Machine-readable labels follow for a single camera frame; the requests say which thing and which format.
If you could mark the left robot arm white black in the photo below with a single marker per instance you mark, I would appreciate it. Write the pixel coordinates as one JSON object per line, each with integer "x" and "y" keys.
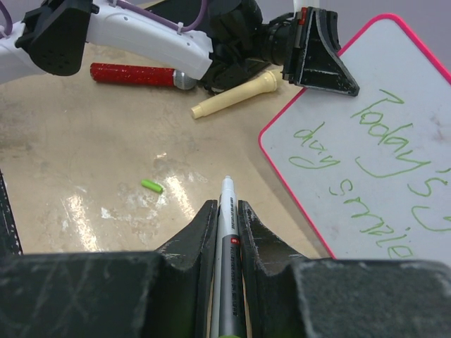
{"x": 218, "y": 49}

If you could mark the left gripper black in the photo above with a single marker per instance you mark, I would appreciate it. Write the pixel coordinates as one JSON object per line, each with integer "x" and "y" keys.
{"x": 306, "y": 45}

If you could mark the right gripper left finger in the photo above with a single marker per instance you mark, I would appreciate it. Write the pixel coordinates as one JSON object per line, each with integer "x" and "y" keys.
{"x": 183, "y": 287}

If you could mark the cream toy microphone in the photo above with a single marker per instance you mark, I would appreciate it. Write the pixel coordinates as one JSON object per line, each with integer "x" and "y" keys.
{"x": 268, "y": 82}

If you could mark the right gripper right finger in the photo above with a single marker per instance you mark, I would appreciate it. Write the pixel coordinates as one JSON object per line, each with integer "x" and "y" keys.
{"x": 271, "y": 290}

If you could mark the green marker cap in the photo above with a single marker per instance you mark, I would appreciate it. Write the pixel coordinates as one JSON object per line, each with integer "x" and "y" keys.
{"x": 155, "y": 187}

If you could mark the pink framed whiteboard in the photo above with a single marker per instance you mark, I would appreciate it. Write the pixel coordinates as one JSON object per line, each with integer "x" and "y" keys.
{"x": 371, "y": 173}

